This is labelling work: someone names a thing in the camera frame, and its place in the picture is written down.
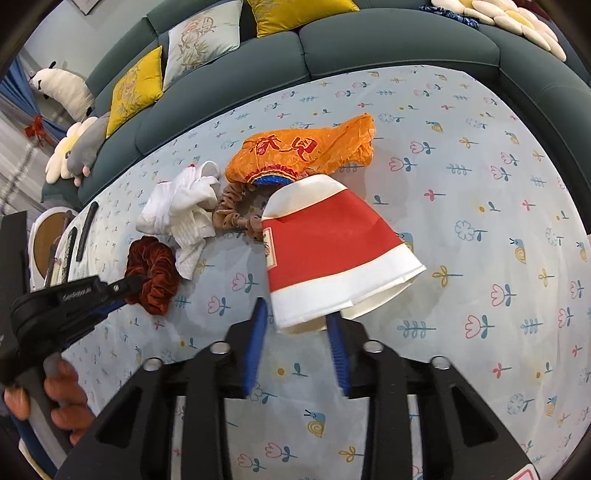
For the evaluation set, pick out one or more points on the white long plush toy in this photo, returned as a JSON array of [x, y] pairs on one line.
[[64, 90]]

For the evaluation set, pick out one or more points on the orange crumpled wrapper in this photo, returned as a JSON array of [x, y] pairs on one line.
[[295, 147]]

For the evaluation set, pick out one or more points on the large yellow embroidered pillow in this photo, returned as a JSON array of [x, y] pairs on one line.
[[300, 16]]

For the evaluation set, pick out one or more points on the blue patterned scrunchie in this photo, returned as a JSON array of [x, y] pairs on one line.
[[450, 17]]

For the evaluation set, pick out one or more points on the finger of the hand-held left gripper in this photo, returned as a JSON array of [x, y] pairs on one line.
[[124, 286], [108, 308]]

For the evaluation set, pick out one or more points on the red and white paper cup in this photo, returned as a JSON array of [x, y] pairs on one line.
[[332, 249]]

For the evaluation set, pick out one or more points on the grey plush toy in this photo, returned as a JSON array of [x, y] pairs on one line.
[[87, 147]]

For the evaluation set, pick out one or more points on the round wooden tray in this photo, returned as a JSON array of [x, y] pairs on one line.
[[44, 230]]

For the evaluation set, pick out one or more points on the person's left hand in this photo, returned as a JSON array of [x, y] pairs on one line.
[[69, 397]]

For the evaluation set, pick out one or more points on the small yellow embroidered pillow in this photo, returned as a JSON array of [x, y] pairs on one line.
[[136, 90]]

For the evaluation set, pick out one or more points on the white crumpled tissue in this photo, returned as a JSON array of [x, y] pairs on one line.
[[184, 207]]

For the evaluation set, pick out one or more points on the light blue floral tablecloth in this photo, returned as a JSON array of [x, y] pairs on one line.
[[461, 194]]

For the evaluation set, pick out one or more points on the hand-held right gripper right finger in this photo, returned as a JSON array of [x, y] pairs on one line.
[[339, 357]]

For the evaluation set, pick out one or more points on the blue curtain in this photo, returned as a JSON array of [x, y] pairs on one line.
[[18, 106]]

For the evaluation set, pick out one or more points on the dark red velvet scrunchie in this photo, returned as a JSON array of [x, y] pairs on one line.
[[154, 272]]

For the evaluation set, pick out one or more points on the red curtain bow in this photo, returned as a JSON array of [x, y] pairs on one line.
[[36, 131]]

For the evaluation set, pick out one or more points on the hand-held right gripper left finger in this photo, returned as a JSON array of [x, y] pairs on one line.
[[253, 353]]

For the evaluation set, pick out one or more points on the teal fabric sofa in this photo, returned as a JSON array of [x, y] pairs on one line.
[[392, 46]]

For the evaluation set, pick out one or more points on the pale blue embroidered pillow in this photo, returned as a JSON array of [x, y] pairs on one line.
[[201, 44]]

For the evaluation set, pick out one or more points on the brown velvet scrunchie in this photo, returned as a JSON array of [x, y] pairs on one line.
[[226, 217]]

